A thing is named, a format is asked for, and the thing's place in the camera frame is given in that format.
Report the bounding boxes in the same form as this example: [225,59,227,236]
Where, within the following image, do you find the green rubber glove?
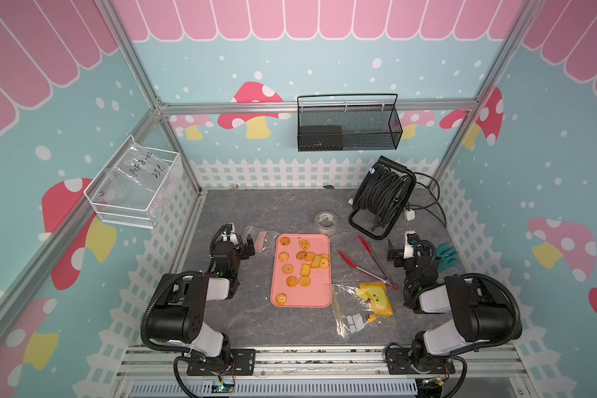
[436,243,460,273]

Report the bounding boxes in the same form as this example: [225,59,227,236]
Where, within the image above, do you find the black box in basket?
[297,125,343,152]

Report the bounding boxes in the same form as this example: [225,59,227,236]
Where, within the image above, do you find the round cookie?
[275,294,287,306]

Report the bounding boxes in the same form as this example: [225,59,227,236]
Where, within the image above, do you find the clear tape roll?
[314,211,338,235]

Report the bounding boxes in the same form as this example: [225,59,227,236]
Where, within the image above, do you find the red kitchen tongs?
[338,235,400,291]

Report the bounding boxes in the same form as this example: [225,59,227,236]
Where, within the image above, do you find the yellow plush toy bag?
[331,282,394,339]

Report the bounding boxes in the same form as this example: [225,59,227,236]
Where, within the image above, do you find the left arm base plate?
[186,348,256,376]

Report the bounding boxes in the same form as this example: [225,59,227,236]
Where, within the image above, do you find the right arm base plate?
[383,346,455,376]

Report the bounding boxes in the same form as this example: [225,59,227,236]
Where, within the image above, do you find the white wire wall basket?
[84,136,183,229]

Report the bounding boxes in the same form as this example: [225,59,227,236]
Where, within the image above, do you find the white power plug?
[405,210,416,222]

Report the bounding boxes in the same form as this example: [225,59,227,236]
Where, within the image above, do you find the black cable reel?
[348,156,417,240]

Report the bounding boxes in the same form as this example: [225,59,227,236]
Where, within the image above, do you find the clear resealable bag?
[244,225,280,254]

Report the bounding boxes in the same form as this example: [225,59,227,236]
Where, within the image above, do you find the black mesh wall basket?
[296,93,403,151]

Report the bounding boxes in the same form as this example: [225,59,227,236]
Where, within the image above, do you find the pink tray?
[270,234,333,308]

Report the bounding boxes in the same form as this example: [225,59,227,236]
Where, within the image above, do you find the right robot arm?
[385,232,522,374]

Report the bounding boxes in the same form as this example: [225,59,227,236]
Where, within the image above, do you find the square waffle cookie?
[300,264,312,277]

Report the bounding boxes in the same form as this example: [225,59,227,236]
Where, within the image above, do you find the flower shaped cookie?
[278,252,290,262]

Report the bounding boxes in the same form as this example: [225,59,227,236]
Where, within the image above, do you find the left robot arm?
[140,223,255,366]

